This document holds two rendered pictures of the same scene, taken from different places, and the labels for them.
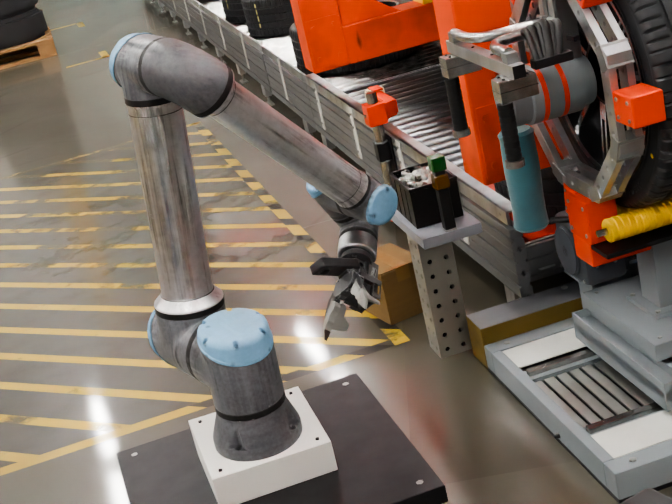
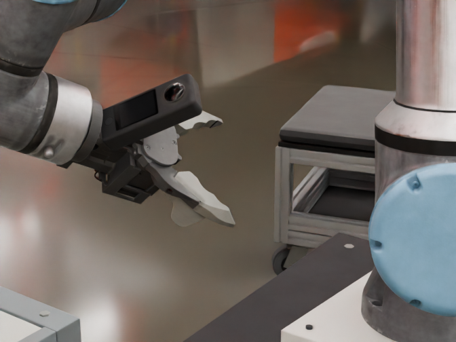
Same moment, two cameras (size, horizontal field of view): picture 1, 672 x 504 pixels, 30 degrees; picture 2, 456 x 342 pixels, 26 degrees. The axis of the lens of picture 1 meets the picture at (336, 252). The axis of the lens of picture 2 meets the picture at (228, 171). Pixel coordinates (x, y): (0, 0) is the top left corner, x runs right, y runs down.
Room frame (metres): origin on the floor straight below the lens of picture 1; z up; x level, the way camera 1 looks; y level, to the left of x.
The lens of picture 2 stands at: (3.26, 0.82, 0.95)
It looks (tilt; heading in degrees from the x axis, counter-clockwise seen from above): 21 degrees down; 227
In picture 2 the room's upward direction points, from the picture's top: straight up
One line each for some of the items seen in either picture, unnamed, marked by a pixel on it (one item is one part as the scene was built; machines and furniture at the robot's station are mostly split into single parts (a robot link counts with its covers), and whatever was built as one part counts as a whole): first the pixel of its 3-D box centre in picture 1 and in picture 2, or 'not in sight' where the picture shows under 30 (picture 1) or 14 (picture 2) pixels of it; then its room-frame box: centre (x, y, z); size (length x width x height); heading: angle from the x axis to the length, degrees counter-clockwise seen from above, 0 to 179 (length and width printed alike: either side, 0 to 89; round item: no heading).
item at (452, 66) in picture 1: (460, 62); not in sight; (2.99, -0.40, 0.93); 0.09 x 0.05 x 0.05; 101
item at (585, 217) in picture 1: (608, 221); not in sight; (2.87, -0.67, 0.48); 0.16 x 0.12 x 0.17; 101
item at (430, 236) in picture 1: (427, 215); not in sight; (3.35, -0.28, 0.44); 0.43 x 0.17 x 0.03; 11
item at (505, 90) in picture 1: (514, 85); not in sight; (2.66, -0.46, 0.93); 0.09 x 0.05 x 0.05; 101
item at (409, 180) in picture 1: (425, 191); not in sight; (3.32, -0.28, 0.51); 0.20 x 0.14 x 0.13; 9
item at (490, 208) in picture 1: (395, 152); not in sight; (4.56, -0.31, 0.28); 2.47 x 0.09 x 0.22; 11
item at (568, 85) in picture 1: (544, 90); not in sight; (2.85, -0.56, 0.85); 0.21 x 0.14 x 0.14; 101
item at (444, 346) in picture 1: (438, 283); not in sight; (3.38, -0.27, 0.21); 0.10 x 0.10 x 0.42; 11
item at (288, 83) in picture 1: (367, 74); not in sight; (6.34, -0.37, 0.19); 1.00 x 0.86 x 0.39; 11
